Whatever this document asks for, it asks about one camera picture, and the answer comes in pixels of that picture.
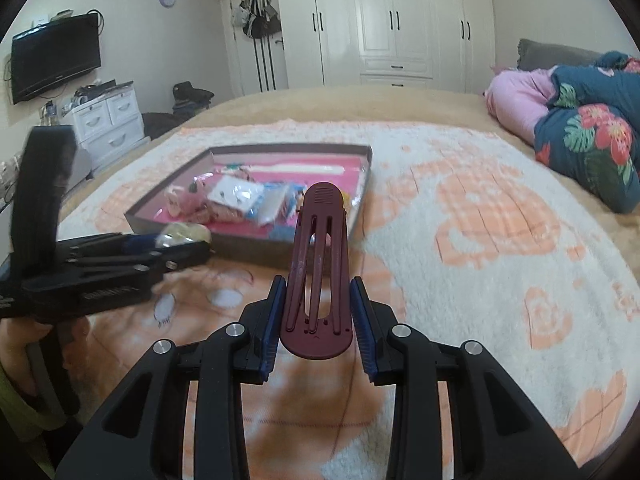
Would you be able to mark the white wardrobe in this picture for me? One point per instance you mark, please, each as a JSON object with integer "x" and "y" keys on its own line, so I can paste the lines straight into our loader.
{"x": 390, "y": 20}

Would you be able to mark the hanging bags on door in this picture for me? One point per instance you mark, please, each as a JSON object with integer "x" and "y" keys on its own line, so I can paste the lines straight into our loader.
{"x": 259, "y": 20}

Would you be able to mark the black flat television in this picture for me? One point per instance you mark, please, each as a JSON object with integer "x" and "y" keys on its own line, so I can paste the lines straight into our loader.
{"x": 55, "y": 57}

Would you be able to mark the white door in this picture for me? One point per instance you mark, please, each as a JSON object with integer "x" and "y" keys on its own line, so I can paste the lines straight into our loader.
{"x": 237, "y": 62}

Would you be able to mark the shallow cardboard box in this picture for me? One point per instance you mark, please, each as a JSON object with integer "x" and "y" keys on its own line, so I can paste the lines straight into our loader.
{"x": 235, "y": 250}

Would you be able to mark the black bag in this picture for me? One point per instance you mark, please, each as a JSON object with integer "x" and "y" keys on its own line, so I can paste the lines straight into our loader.
{"x": 192, "y": 95}

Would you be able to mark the person's left hand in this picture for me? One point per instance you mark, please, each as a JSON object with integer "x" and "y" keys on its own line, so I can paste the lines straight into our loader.
{"x": 20, "y": 340}

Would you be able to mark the white card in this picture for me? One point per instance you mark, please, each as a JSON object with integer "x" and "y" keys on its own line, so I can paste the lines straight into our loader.
{"x": 235, "y": 195}

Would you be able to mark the floral dark quilt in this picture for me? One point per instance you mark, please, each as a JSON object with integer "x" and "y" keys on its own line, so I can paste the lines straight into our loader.
{"x": 590, "y": 132}

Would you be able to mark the grey headboard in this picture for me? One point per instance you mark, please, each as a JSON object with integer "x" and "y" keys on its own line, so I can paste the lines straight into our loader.
{"x": 550, "y": 54}

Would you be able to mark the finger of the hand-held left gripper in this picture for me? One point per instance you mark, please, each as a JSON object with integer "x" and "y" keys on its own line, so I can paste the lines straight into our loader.
{"x": 100, "y": 242}
{"x": 175, "y": 260}

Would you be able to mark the white drawer cabinet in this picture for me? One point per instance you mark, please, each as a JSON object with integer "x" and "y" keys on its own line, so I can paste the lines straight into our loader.
{"x": 107, "y": 122}

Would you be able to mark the maroon hair clip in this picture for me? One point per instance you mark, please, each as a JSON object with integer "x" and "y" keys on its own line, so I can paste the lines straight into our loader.
{"x": 320, "y": 200}

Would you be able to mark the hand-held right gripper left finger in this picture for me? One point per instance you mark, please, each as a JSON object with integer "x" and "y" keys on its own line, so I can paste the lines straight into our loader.
{"x": 272, "y": 330}

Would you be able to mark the pink pillow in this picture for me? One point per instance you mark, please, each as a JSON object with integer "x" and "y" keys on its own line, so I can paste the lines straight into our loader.
{"x": 515, "y": 102}

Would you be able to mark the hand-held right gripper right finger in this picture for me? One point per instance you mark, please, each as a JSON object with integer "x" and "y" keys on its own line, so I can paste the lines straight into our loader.
{"x": 362, "y": 330}

